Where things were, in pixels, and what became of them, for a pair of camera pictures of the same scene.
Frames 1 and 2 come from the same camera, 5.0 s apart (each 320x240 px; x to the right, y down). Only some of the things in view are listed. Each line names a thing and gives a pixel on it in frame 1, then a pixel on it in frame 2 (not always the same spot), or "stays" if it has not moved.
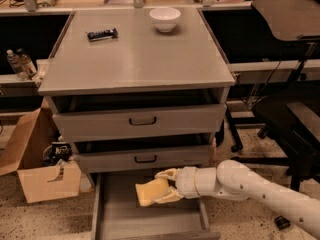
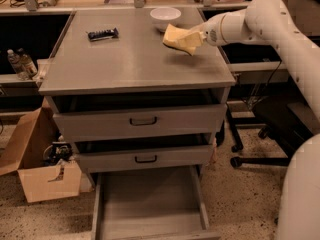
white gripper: x=186 y=182 -> x=212 y=33
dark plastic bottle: x=27 y=67 stays
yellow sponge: x=149 y=192 -> x=182 y=40
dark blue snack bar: x=102 y=35 stays
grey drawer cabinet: x=139 y=90 stays
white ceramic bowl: x=165 y=19 stays
